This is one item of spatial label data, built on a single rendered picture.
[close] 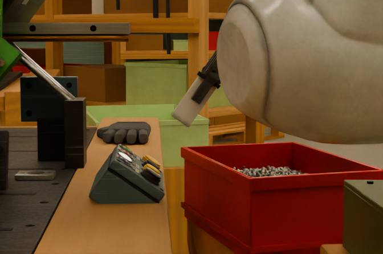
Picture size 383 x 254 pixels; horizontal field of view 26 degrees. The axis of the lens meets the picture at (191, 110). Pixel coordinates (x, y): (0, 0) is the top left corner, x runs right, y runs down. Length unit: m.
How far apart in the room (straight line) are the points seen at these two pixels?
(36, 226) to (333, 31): 0.42
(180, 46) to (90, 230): 8.84
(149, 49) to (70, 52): 1.07
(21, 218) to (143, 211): 0.15
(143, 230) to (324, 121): 0.27
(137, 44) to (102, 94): 5.36
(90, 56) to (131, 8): 6.04
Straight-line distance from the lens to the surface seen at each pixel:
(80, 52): 10.24
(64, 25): 1.31
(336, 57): 0.73
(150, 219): 0.97
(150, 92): 4.08
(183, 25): 3.82
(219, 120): 8.35
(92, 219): 0.98
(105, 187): 1.06
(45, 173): 1.24
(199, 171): 1.34
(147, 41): 9.73
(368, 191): 0.98
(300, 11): 0.73
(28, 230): 0.94
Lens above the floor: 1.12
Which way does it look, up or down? 6 degrees down
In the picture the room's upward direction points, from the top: straight up
